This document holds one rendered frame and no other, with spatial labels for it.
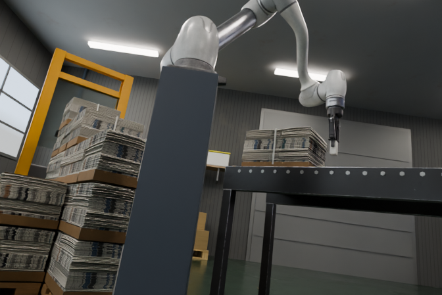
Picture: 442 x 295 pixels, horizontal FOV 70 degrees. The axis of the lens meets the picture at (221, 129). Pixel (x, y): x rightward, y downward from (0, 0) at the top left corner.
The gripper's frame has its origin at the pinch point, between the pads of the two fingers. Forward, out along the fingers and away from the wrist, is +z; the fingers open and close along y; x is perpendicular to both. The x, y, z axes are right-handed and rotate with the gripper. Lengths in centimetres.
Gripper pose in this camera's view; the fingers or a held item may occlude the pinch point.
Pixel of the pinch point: (333, 148)
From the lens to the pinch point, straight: 163.5
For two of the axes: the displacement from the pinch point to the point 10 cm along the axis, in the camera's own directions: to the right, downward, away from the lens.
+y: -5.5, -3.2, -7.7
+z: -1.3, 9.5, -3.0
